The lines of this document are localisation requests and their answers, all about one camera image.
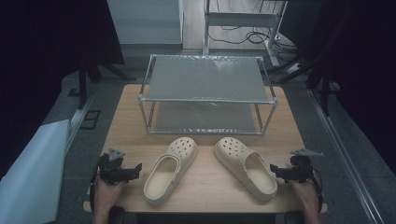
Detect white metal desk frame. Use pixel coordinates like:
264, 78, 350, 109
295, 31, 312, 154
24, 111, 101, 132
202, 0, 288, 68

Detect dark curtain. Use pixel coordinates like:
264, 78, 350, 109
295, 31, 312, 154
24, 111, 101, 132
0, 0, 125, 180
279, 0, 396, 175

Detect person's left hand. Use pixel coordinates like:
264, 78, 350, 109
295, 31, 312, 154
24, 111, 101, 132
92, 176, 125, 217

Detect black stand legs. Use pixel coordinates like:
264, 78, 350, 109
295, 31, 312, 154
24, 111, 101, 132
266, 50, 341, 117
68, 57, 137, 110

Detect cream clog shoe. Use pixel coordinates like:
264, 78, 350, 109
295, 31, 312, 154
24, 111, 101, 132
142, 136, 199, 207
213, 136, 279, 203

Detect large white sheet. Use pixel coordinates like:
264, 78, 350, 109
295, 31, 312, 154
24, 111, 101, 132
0, 119, 72, 224

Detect aluminium floor rail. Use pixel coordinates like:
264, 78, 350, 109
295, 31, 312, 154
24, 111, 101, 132
64, 92, 98, 154
305, 88, 389, 224

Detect person's right hand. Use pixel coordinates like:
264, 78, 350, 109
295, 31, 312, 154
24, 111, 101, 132
287, 177, 322, 215

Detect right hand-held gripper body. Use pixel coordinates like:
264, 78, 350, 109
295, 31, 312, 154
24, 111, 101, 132
285, 147, 324, 184

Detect black floor cables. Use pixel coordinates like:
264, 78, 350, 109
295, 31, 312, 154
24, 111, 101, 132
207, 23, 298, 62

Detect person's dark trouser leg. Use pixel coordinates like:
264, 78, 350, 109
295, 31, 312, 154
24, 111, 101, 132
106, 205, 127, 224

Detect white cabinet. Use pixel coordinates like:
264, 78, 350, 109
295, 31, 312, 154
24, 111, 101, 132
106, 0, 185, 47

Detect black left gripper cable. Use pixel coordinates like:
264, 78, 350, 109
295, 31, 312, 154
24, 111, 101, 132
89, 157, 106, 217

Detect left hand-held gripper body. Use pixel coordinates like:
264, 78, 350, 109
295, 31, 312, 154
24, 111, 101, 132
96, 147, 134, 186

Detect two-tier metal shoe rack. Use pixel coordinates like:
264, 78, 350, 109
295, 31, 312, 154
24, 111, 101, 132
137, 53, 278, 136

